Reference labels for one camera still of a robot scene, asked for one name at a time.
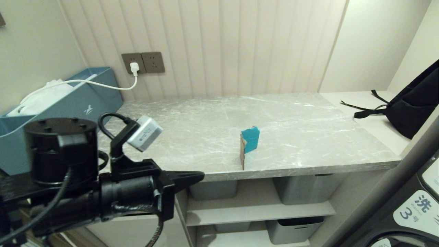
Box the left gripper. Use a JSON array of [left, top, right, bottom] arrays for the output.
[[99, 159, 205, 222]]

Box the grey storage bin black rim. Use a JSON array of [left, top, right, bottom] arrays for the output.
[[265, 216, 325, 245]]

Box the teal cardboard scrap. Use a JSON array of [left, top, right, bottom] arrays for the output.
[[240, 126, 260, 170]]

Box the pale shelf board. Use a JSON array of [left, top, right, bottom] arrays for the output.
[[199, 231, 311, 247], [185, 200, 336, 227]]

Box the white cabinet panel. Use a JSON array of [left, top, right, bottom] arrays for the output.
[[84, 192, 193, 247]]

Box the blue plastic storage box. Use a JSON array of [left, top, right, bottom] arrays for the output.
[[0, 67, 124, 175]]

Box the washing machine front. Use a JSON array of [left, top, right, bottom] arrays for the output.
[[322, 117, 439, 247]]

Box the washing machine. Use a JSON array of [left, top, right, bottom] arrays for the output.
[[322, 117, 439, 247], [343, 150, 439, 247]]

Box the black backpack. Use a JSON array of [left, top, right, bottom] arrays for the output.
[[341, 59, 439, 140]]

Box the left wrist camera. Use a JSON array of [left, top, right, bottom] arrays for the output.
[[109, 115, 164, 181]]

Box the braided black cable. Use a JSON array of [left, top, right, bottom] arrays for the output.
[[145, 212, 164, 247]]

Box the brown wall socket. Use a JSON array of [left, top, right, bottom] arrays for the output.
[[141, 52, 165, 73]]

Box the grey wall socket panel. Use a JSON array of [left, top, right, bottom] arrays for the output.
[[121, 53, 146, 74]]

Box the white charging cable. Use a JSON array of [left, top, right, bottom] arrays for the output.
[[20, 75, 138, 105]]

